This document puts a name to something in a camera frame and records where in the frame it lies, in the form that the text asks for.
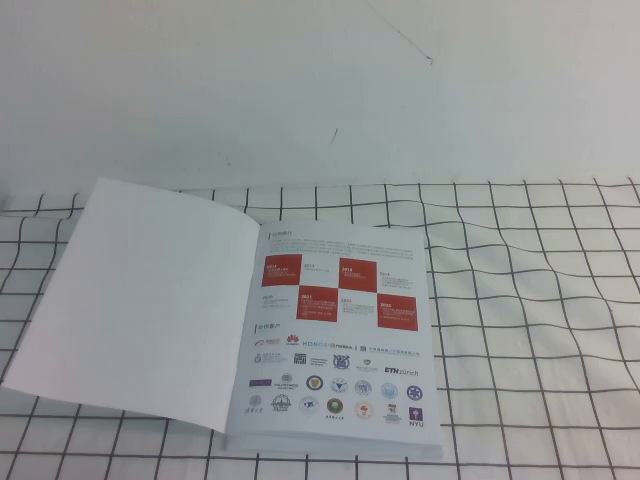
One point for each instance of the white printed booklet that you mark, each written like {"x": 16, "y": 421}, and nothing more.
{"x": 150, "y": 300}

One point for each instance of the white black-grid tablecloth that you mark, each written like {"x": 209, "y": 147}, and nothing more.
{"x": 525, "y": 300}

